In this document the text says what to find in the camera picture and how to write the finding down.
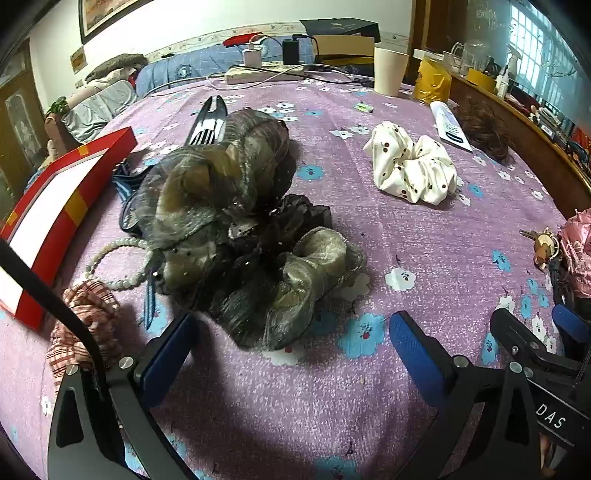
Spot blue striped hair band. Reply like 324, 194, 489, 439
111, 154, 162, 330

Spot black hair clip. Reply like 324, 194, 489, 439
185, 95, 228, 148

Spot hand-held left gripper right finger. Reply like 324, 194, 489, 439
389, 310, 543, 480

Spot white tube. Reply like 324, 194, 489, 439
429, 100, 474, 153

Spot wooden glass door cabinet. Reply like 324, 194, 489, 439
0, 39, 51, 222

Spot black gift box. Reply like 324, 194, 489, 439
300, 17, 382, 43

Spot red and white tray box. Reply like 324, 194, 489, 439
0, 127, 138, 332

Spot cardboard box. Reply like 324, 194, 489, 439
313, 34, 375, 58

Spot white power strip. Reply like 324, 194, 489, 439
225, 62, 305, 86

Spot wooden sideboard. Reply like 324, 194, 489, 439
450, 74, 591, 222

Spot grey clothing pile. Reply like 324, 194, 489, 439
62, 80, 139, 144

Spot purple floral cloth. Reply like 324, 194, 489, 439
0, 76, 578, 480

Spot brown jacket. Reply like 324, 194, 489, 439
85, 53, 148, 84

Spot blue checked quilt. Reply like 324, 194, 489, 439
136, 34, 319, 97

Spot yellow plastic bag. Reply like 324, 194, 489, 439
412, 56, 453, 103

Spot cream paper cup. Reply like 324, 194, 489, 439
373, 46, 410, 97

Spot brown hair piece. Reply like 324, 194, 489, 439
455, 95, 513, 162

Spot red plaid scrunchie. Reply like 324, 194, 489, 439
48, 281, 122, 386

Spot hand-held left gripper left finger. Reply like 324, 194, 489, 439
47, 310, 201, 480

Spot white spotted scrunchie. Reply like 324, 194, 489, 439
362, 121, 458, 205

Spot framed wall picture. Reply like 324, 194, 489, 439
78, 0, 153, 44

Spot flat red box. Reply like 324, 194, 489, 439
223, 32, 266, 47

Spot keys with wooden keychain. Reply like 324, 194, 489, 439
519, 226, 561, 268

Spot black dotted scrunchie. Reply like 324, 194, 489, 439
226, 194, 333, 278

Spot pale bead bracelet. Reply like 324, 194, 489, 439
84, 237, 160, 291

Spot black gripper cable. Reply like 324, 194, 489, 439
0, 240, 114, 374

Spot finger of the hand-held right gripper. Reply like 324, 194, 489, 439
551, 305, 591, 361
490, 308, 580, 370

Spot glass pitcher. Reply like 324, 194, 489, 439
450, 41, 485, 75

